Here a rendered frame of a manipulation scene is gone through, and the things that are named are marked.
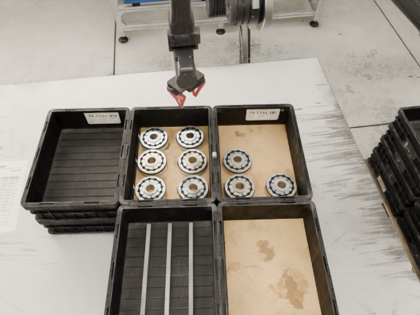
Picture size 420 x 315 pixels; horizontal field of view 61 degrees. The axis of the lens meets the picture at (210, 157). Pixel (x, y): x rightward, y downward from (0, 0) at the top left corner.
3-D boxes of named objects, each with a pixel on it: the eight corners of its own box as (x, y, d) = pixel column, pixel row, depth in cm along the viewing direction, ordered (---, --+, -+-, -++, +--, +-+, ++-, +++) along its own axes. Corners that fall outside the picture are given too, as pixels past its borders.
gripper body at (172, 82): (205, 79, 109) (204, 60, 102) (181, 97, 104) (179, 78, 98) (190, 69, 111) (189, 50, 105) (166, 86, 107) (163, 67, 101)
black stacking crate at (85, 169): (60, 129, 139) (49, 110, 130) (135, 127, 140) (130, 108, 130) (35, 222, 117) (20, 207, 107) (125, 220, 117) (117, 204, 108)
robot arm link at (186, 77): (199, 23, 93) (166, 25, 93) (204, 51, 87) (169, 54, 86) (199, 59, 103) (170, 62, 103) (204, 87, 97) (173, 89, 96)
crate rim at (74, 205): (50, 112, 131) (49, 108, 129) (132, 111, 132) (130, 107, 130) (22, 210, 109) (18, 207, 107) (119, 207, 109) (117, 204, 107)
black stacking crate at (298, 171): (212, 125, 140) (212, 106, 131) (287, 124, 141) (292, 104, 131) (216, 217, 118) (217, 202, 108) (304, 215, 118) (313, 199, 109)
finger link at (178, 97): (199, 104, 114) (197, 82, 106) (182, 115, 111) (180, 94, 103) (184, 93, 117) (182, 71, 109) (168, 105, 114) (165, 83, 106)
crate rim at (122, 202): (132, 111, 132) (130, 107, 130) (212, 109, 132) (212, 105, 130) (119, 207, 109) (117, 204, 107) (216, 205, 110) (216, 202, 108)
